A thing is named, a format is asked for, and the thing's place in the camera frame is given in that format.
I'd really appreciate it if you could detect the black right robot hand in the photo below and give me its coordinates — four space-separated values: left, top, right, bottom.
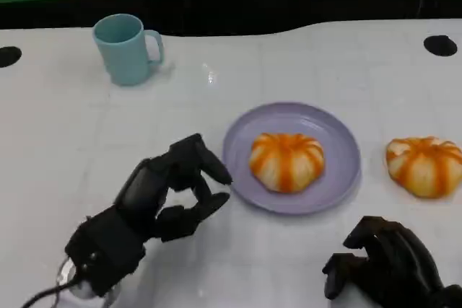
322 216 447 308

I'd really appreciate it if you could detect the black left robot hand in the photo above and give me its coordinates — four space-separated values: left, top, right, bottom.
64 133 234 298

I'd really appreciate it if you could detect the orange white toy bread roll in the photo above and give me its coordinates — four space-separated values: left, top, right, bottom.
248 133 326 194
385 136 462 200

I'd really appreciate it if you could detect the lilac plate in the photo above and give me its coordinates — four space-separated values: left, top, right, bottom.
222 101 362 215

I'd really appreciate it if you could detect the pale green mug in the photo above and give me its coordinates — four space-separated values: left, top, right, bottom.
92 14 165 87

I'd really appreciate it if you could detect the black table grommet hole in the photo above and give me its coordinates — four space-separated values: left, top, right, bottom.
0 46 22 69
423 35 458 57

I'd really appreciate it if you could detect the black fabric under green cloth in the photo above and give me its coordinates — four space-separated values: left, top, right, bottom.
0 0 462 37

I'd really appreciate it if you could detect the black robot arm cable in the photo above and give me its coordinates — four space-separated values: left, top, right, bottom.
21 278 84 308

